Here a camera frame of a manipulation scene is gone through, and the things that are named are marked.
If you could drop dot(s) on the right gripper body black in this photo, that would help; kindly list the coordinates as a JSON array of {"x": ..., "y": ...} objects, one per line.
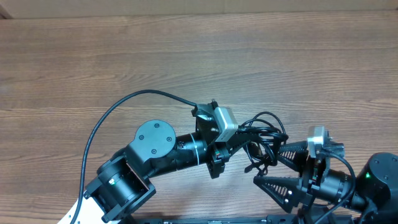
[{"x": 311, "y": 183}]

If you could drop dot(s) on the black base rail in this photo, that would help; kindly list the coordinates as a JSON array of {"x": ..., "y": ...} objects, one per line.
[{"x": 270, "y": 219}]

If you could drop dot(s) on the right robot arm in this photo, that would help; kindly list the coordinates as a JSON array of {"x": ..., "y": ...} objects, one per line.
[{"x": 374, "y": 199}]

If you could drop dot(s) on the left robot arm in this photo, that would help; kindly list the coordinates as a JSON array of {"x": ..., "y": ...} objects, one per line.
[{"x": 122, "y": 184}]

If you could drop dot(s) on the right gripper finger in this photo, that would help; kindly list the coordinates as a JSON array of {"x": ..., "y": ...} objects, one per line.
[
  {"x": 285, "y": 191},
  {"x": 294, "y": 155}
]

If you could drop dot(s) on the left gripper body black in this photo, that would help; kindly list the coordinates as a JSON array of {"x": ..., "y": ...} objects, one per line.
[{"x": 215, "y": 157}]

